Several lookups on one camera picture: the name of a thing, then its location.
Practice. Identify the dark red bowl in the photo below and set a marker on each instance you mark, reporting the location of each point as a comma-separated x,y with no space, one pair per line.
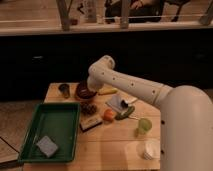
83,92

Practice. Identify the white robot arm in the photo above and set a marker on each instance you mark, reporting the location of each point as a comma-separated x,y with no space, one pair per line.
186,116

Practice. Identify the green plastic tray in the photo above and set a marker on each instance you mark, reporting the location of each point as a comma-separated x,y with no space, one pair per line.
57,121

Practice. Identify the grey sponge in tray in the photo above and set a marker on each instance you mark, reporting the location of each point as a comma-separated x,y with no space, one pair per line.
47,146

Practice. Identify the yellow banana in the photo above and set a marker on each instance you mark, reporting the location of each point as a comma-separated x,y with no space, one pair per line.
107,91

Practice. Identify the white spoon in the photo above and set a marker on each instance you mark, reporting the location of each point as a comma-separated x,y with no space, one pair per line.
130,100

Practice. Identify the orange fruit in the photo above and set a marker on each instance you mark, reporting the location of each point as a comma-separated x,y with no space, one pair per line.
108,115

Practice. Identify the dark grape bunch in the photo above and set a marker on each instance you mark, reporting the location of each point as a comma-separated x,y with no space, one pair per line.
88,109

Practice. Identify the green cucumber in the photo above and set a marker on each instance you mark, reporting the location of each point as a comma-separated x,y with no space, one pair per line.
125,114

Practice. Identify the dark small cup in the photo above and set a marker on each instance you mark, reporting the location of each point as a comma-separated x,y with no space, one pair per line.
65,90

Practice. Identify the wooden table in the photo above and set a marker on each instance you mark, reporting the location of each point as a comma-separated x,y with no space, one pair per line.
111,146

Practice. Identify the white paper cup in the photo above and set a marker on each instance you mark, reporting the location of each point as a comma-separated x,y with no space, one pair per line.
152,149

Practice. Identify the person in background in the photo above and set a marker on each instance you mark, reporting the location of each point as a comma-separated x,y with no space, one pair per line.
141,11

